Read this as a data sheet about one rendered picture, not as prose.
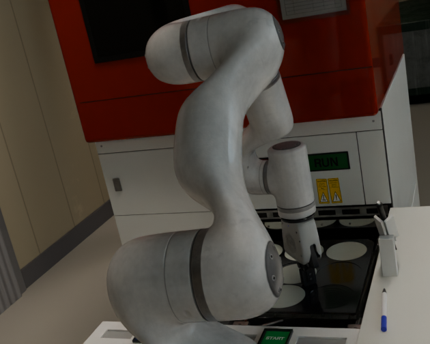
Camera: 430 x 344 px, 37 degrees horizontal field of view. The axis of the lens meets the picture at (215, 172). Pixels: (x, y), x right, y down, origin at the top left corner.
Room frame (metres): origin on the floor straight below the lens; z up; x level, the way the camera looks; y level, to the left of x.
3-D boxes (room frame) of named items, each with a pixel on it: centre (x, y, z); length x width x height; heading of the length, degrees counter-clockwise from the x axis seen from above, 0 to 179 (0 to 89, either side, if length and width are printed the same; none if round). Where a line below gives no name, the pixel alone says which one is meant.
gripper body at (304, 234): (1.32, -0.16, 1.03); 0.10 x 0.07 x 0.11; 18
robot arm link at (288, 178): (1.32, -0.16, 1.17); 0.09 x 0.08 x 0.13; 62
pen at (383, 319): (1.05, -0.26, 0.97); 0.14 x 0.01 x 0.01; 162
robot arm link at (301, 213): (1.32, -0.16, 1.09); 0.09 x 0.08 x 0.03; 18
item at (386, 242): (1.19, -0.32, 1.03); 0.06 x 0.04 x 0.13; 156
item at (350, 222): (1.59, -0.21, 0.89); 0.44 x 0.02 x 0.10; 66
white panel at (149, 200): (1.67, -0.05, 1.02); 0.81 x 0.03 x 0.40; 66
